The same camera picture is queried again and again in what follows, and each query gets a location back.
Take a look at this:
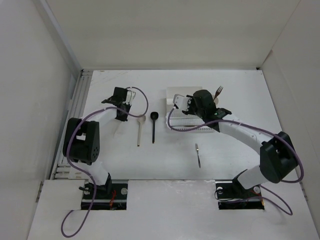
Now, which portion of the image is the brown wooden fork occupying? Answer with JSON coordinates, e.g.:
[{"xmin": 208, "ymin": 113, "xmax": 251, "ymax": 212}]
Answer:
[{"xmin": 213, "ymin": 86, "xmax": 224, "ymax": 100}]

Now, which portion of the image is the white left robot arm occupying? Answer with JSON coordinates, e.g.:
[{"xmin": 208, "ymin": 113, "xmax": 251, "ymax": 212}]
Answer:
[{"xmin": 62, "ymin": 87, "xmax": 136, "ymax": 199}]

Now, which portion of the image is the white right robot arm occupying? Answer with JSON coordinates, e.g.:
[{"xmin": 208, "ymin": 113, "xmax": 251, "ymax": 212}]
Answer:
[{"xmin": 184, "ymin": 89, "xmax": 299, "ymax": 197}]

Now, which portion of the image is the white paper cup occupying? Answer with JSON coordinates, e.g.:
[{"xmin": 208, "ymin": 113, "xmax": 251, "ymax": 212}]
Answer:
[{"xmin": 213, "ymin": 97, "xmax": 219, "ymax": 105}]

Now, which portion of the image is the white perforated basket tray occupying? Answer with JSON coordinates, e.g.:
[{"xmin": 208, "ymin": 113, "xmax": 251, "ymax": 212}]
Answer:
[{"xmin": 165, "ymin": 110, "xmax": 214, "ymax": 133}]

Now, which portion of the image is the beige wooden spoon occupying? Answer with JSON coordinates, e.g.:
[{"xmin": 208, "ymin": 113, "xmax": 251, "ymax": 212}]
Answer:
[{"xmin": 137, "ymin": 115, "xmax": 146, "ymax": 147}]

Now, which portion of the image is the white square box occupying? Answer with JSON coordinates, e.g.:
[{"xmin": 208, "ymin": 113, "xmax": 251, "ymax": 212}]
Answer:
[{"xmin": 166, "ymin": 86, "xmax": 203, "ymax": 112}]

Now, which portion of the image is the black spoon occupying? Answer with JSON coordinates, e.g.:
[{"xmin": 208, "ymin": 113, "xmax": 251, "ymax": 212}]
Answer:
[{"xmin": 150, "ymin": 111, "xmax": 159, "ymax": 144}]

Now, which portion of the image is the small metal fork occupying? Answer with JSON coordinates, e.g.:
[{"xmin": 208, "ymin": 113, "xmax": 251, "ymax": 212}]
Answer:
[{"xmin": 195, "ymin": 143, "xmax": 201, "ymax": 168}]

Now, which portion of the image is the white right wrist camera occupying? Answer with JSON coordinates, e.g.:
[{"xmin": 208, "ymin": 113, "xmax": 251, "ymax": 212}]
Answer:
[{"xmin": 172, "ymin": 94, "xmax": 192, "ymax": 115}]

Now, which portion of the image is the aluminium rail frame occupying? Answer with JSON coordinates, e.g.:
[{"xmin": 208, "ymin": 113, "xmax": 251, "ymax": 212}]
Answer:
[{"xmin": 33, "ymin": 0, "xmax": 89, "ymax": 180}]

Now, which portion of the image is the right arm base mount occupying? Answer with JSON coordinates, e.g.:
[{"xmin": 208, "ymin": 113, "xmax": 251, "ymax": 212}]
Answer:
[{"xmin": 214, "ymin": 180, "xmax": 265, "ymax": 210}]

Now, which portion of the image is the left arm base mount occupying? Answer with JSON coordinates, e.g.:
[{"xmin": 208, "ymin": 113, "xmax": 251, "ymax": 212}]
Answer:
[{"xmin": 79, "ymin": 180, "xmax": 129, "ymax": 211}]

